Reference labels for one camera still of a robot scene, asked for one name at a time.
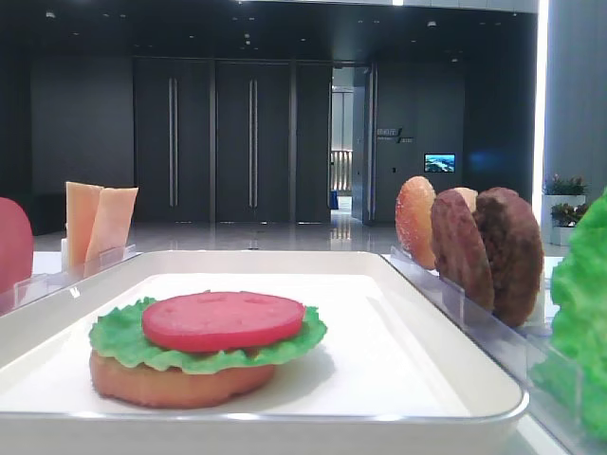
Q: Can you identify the red tomato slice front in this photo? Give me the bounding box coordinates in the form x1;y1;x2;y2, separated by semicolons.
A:
142;291;305;353

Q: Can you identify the red tomato slice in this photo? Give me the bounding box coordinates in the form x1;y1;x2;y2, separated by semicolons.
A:
0;197;34;293
142;291;305;353

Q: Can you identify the brown meat patty front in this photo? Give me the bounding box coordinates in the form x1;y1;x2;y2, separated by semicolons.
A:
431;189;495;311

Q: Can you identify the brown meat patty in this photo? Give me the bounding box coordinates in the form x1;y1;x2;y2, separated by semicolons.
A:
431;189;495;311
473;187;544;327

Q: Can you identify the orange cheese slice right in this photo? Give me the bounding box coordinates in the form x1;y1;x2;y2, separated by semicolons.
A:
85;188;138;262

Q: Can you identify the orange cheese slice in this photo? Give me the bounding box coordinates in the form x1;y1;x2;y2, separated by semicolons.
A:
85;188;138;262
65;181;102;268

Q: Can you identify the brown meat patty rear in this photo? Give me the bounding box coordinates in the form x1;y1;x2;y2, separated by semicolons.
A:
473;187;544;327

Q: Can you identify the green lettuce leaf on tray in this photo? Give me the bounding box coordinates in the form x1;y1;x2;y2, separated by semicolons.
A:
88;297;327;374

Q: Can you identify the orange cheese slice left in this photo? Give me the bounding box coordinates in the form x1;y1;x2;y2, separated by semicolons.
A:
65;181;102;268

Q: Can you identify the red tomato slice rear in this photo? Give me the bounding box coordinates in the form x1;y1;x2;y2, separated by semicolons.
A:
0;197;34;293

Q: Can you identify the green lettuce leaf in rack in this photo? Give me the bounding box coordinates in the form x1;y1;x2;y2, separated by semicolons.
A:
531;195;606;441

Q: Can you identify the sesame bun slice front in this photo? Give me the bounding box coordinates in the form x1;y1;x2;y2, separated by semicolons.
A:
395;175;435;270

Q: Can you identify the dark double door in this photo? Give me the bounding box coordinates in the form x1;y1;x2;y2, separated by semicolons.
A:
134;58;332;223

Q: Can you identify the bun slice rear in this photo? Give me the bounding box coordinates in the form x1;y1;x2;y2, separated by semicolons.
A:
454;187;478;212

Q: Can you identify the white rectangular tray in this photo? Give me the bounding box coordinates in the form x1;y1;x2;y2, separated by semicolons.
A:
1;251;529;454

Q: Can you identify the bottom bun slice on tray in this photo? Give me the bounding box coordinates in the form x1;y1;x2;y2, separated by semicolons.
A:
89;352;276;410

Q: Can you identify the clear acrylic rack right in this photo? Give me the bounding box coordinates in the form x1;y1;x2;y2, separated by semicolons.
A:
390;246;606;454

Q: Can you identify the clear acrylic rack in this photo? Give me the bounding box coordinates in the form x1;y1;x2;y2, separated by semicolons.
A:
1;239;138;316
390;246;606;454

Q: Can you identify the potted plant white planter lower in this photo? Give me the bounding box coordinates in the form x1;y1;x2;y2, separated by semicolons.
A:
550;203;589;246

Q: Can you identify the potted plant white planter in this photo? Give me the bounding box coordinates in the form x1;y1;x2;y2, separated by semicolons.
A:
550;203;589;246
543;174;586;223

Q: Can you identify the potted plant white planter upper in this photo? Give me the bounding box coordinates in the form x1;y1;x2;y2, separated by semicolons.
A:
543;174;586;223

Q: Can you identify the clear acrylic rack left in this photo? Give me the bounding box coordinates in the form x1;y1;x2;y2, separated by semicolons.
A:
1;239;138;316

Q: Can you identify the wall-mounted display screen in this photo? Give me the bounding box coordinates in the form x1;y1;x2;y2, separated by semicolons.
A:
424;154;455;173

